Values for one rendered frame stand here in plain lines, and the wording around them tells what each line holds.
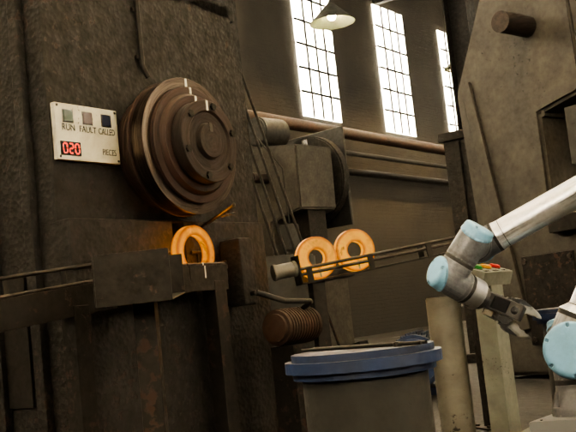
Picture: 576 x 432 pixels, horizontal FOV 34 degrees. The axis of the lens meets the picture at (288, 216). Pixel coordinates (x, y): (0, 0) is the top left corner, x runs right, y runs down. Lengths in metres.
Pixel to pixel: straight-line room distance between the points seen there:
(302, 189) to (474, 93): 5.59
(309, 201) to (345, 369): 9.37
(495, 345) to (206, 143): 1.20
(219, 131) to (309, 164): 8.06
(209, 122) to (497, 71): 2.76
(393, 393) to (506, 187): 3.79
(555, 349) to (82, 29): 1.78
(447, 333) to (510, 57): 2.59
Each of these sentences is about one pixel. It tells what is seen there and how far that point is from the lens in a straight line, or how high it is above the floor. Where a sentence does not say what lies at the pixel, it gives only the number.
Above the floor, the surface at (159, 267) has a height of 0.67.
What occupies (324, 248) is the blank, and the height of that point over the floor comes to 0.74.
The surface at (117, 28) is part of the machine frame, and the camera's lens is 3.29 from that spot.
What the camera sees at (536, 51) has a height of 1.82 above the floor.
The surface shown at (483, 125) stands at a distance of 5.64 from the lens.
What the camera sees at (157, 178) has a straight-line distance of 3.03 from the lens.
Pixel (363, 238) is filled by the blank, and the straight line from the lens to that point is 3.48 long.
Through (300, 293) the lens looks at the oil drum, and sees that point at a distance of 5.84.
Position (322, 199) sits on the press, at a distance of 11.30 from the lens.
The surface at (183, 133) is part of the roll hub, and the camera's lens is 3.04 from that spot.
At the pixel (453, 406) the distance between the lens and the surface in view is 3.32.
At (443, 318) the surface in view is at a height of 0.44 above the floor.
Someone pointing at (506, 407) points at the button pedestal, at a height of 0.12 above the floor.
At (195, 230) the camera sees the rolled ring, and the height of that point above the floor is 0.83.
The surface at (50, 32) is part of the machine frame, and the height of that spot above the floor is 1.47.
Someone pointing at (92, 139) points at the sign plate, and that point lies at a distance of 3.05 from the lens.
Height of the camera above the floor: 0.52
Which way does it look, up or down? 6 degrees up
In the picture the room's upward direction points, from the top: 6 degrees counter-clockwise
